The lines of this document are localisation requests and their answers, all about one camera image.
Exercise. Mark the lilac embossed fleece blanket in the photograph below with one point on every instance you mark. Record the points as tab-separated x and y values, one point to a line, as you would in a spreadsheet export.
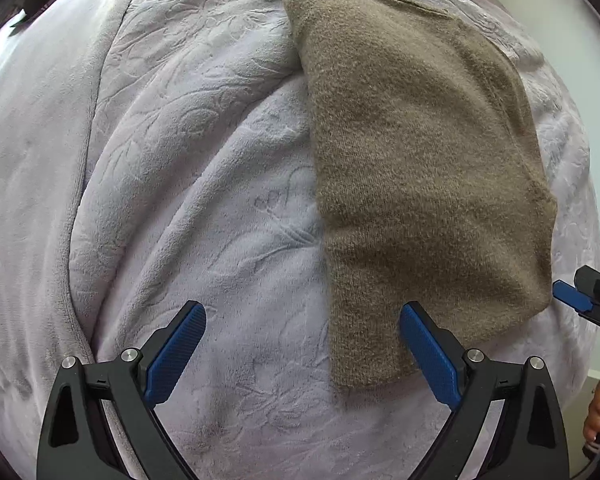
180	185

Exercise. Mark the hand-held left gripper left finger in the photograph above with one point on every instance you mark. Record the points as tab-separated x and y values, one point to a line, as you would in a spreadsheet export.
172	360

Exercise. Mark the brown knit sweater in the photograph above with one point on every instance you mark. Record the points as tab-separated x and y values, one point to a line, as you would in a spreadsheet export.
420	170

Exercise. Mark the person's right hand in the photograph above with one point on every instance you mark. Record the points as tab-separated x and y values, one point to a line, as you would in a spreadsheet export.
597	410

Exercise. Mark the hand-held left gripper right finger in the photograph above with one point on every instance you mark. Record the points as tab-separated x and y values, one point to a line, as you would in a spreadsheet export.
430	355

